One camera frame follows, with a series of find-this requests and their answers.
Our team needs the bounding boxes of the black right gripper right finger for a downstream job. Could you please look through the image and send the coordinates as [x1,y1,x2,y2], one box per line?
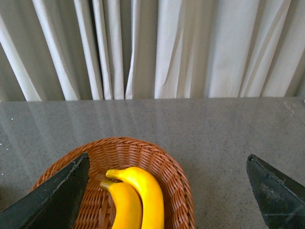
[246,154,305,229]

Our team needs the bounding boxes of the brown wicker basket right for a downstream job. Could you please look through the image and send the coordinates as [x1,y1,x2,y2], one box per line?
[33,137,196,229]

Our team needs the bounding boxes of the yellow banana lower in basket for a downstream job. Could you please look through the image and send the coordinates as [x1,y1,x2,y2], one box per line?
[100,180,142,229]

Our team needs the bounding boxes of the yellow banana in basket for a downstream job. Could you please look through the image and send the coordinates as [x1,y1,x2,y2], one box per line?
[100,180,142,229]
[106,167,165,229]

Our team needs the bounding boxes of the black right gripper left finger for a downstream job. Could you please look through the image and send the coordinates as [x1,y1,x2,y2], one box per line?
[0,153,90,229]

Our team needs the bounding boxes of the white pleated curtain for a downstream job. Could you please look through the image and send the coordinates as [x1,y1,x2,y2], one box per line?
[0,0,305,102]

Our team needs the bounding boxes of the yellow banana upper in basket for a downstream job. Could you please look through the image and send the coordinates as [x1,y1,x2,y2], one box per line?
[106,167,165,229]

